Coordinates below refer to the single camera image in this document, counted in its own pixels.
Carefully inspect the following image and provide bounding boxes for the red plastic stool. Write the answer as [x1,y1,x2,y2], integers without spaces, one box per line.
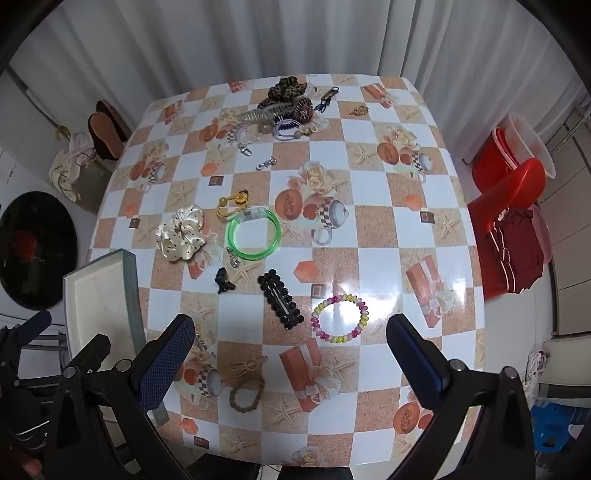
[467,157,546,302]

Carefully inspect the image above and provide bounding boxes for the black snap hair clip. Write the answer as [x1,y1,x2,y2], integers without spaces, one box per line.
[257,270,306,331]

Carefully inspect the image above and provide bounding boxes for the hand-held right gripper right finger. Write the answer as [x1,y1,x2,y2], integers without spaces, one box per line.
[385,314,549,480]

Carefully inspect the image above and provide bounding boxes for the yellow cord bead bracelet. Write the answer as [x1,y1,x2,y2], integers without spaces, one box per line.
[216,188,253,220]

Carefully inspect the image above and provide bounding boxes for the grey octagonal tray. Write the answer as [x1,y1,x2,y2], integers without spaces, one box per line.
[62,248,170,426]

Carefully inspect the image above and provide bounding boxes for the checkered patterned tablecloth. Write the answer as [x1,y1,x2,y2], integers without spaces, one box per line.
[89,73,486,467]

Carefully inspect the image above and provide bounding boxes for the black round appliance door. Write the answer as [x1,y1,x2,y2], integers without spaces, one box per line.
[0,191,79,311]

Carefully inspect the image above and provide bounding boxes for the brown slippers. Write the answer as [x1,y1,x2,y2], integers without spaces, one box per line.
[88,99,132,161]

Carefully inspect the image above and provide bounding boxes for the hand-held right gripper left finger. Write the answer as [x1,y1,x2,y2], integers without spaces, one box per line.
[44,314,197,480]

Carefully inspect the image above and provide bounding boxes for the clear plastic hair claw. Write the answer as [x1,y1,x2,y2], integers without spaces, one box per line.
[237,105,298,127]

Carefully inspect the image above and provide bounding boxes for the colourful bead bracelet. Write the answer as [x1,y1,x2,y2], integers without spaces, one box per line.
[311,293,370,345]

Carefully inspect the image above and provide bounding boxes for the dark red garment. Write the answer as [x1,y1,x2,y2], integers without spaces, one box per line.
[488,207,546,295]

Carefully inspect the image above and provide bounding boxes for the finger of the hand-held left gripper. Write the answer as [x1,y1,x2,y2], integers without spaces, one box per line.
[21,310,53,343]

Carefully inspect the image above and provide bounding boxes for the brown braided rope bracelet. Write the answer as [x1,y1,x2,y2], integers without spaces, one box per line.
[225,354,269,412]

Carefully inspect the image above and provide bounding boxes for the green plastic bangle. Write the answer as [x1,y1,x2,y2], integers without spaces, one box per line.
[225,207,283,262]

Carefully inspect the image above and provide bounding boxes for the blue plastic stool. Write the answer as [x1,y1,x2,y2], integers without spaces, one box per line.
[530,401,583,454]

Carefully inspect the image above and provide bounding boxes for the cream polka-dot scrunchie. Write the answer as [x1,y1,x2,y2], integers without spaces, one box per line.
[156,207,209,264]

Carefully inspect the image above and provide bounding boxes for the brown ruffled hair tie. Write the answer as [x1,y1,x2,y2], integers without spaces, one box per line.
[294,97,317,124]

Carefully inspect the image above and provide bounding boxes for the black carabiner keychain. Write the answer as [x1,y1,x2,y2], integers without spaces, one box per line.
[313,85,341,114]

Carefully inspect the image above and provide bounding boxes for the silver clasp bead chain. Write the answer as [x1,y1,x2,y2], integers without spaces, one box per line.
[233,131,259,158]

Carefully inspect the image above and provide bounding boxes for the small black hair claw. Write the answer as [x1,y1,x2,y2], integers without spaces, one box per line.
[214,267,236,295]

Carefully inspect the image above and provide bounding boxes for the leopard print scrunchie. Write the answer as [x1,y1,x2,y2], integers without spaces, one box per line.
[259,76,311,108]

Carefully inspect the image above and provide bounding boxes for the white plastic bag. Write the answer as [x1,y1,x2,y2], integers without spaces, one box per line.
[525,350,551,385]

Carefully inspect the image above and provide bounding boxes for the cream cloth bag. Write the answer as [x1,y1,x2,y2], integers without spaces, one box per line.
[48,131,112,214]

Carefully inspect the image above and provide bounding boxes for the clear plastic basin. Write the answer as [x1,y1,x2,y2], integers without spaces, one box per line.
[502,111,557,180]

